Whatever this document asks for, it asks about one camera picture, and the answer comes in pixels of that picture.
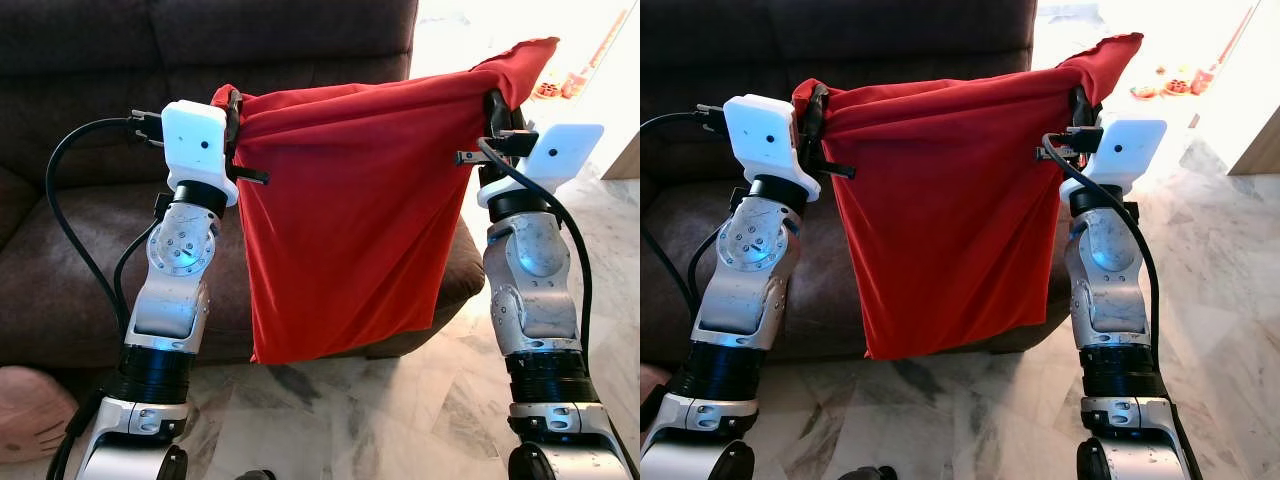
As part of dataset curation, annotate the dark grey fabric sofa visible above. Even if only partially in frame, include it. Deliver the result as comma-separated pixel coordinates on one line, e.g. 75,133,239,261
640,0,1076,361
0,0,486,369

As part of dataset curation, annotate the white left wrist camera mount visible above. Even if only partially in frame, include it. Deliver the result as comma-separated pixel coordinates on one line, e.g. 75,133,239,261
722,95,823,203
160,100,239,208

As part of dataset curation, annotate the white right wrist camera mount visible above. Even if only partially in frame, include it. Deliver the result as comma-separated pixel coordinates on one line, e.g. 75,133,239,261
478,123,606,209
1070,120,1169,198

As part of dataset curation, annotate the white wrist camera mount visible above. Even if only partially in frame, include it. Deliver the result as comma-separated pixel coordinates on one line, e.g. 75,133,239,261
722,95,823,203
1070,120,1169,198
478,123,606,209
160,100,239,208

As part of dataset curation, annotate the light wooden furniture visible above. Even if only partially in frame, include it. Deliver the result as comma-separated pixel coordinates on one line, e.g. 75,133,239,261
600,135,641,181
1225,105,1280,177

